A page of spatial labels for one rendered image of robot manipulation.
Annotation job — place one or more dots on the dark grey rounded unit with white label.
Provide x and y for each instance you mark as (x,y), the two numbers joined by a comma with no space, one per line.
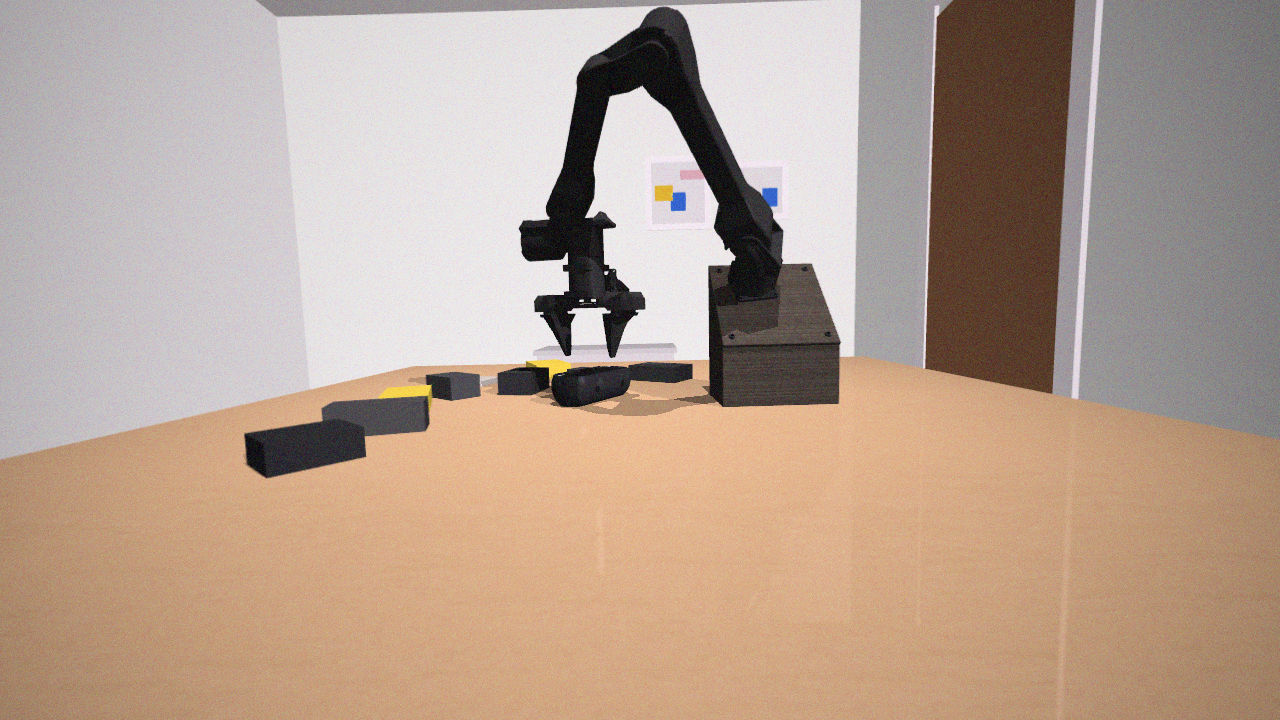
(586,386)

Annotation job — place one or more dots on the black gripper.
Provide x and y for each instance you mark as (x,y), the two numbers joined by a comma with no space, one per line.
(586,282)

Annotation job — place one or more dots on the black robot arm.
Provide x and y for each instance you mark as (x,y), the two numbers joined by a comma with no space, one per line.
(658,55)

